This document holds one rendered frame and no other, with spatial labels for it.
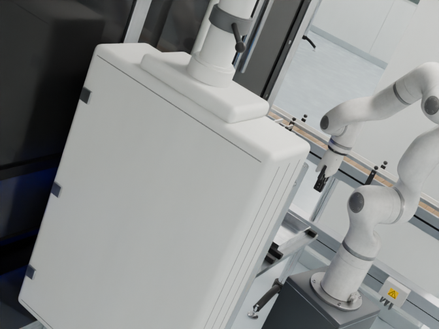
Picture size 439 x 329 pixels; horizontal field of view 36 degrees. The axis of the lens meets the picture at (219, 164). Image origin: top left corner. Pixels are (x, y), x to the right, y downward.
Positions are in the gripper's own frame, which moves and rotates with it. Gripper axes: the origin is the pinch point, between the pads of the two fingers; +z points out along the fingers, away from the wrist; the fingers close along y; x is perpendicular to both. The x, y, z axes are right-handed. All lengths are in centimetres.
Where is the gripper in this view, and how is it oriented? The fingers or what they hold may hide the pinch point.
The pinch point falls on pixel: (319, 185)
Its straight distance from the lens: 244.4
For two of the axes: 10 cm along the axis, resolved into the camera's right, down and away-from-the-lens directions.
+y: -5.3, 1.7, -8.3
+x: 7.7, 5.1, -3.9
